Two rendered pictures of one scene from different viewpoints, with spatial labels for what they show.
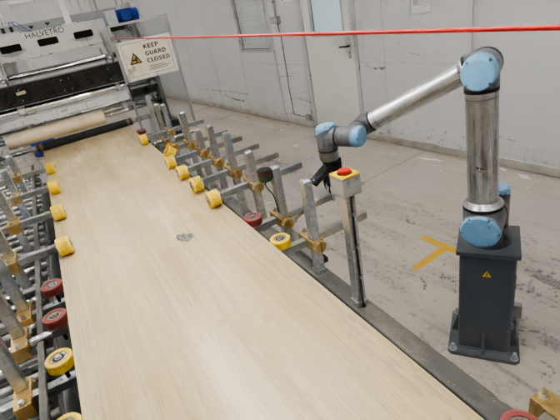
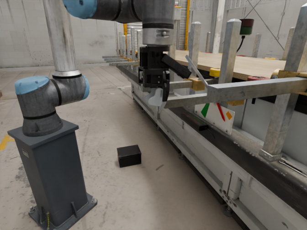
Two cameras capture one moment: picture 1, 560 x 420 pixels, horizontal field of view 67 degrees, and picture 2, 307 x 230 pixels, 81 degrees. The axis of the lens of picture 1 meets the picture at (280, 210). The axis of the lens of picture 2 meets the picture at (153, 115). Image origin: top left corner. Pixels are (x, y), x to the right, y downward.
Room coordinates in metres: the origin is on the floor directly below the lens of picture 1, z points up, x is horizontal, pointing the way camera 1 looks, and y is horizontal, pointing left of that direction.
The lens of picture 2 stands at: (2.42, -0.24, 1.04)
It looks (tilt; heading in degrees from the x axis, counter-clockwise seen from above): 22 degrees down; 184
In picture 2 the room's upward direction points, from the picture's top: straight up
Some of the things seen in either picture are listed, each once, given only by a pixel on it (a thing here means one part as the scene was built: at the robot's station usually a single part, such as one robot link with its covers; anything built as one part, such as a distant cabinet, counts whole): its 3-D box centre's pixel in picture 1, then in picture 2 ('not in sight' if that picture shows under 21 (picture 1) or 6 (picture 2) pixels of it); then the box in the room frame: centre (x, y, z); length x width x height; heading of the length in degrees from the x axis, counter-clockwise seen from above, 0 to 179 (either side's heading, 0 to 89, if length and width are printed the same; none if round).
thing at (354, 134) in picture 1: (350, 135); (127, 6); (1.78, -0.37, 1.14); 0.12 x 0.12 x 0.09; 53
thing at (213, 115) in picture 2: (295, 238); (210, 112); (1.66, -0.04, 0.75); 0.26 x 0.01 x 0.10; 24
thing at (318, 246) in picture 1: (312, 241); (193, 82); (1.47, -0.10, 0.84); 0.14 x 0.06 x 0.05; 24
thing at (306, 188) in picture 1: (313, 233); (192, 73); (1.45, -0.11, 0.89); 0.04 x 0.04 x 0.48; 24
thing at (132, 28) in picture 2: not in sight; (133, 50); (0.31, -0.63, 0.94); 0.04 x 0.04 x 0.48; 24
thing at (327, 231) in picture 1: (323, 233); (183, 85); (1.52, -0.16, 0.84); 0.44 x 0.03 x 0.04; 114
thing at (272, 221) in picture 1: (292, 212); (216, 97); (1.74, -0.05, 0.84); 0.43 x 0.03 x 0.04; 114
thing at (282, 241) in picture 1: (282, 248); (216, 79); (1.44, 0.02, 0.85); 0.08 x 0.08 x 0.11
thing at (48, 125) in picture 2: (488, 228); (41, 119); (1.59, -0.90, 0.65); 0.19 x 0.19 x 0.10
